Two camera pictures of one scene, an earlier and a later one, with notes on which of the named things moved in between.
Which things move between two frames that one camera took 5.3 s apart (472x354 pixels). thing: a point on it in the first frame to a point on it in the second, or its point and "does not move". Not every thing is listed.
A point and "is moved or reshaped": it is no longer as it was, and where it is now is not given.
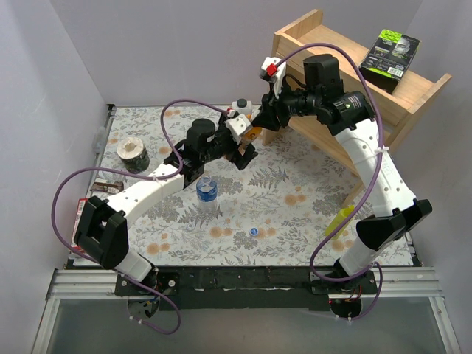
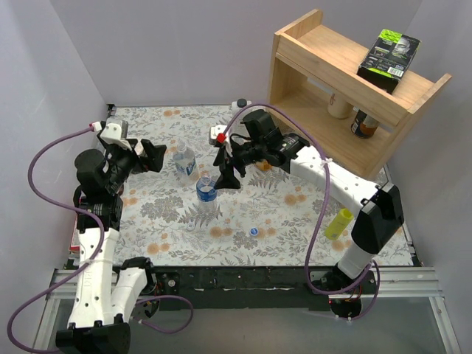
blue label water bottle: x=206 y=191 does not move
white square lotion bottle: x=243 y=106 does not move
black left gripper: x=236 y=148 to x=139 y=157
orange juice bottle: x=248 y=138 is moved or reshaped
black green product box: x=386 y=63 does not move
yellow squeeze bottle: x=338 y=219 does not move
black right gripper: x=273 y=111 to x=231 y=156
